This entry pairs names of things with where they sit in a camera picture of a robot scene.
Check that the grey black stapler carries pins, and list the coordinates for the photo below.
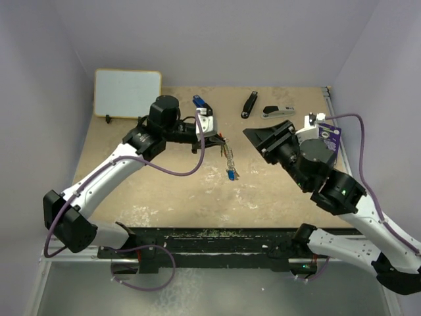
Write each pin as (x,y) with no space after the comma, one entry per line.
(274,111)

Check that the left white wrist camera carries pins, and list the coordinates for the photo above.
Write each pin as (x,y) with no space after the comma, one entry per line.
(207,123)

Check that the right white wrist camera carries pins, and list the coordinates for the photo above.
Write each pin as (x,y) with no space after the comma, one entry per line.
(310,129)

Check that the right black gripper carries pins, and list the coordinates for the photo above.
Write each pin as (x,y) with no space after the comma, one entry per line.
(269,139)

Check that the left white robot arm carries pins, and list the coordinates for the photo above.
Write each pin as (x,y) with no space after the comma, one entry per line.
(67,214)

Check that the blue stapler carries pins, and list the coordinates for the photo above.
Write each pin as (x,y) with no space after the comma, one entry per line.
(202,104)

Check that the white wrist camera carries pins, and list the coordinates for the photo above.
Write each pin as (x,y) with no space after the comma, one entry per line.
(207,123)
(310,129)

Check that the key with blue tag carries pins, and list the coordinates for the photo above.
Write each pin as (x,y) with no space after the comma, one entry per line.
(232,174)

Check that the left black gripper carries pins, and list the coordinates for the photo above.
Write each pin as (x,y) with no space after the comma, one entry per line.
(212,141)

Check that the small whiteboard yellow frame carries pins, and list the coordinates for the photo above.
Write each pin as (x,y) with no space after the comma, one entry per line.
(125,94)

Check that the purple card package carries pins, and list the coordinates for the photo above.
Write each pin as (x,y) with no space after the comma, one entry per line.
(331,135)

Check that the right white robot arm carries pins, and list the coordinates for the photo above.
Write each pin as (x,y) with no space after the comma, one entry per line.
(387,252)

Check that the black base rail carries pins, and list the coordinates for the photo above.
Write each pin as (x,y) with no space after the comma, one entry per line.
(151,249)

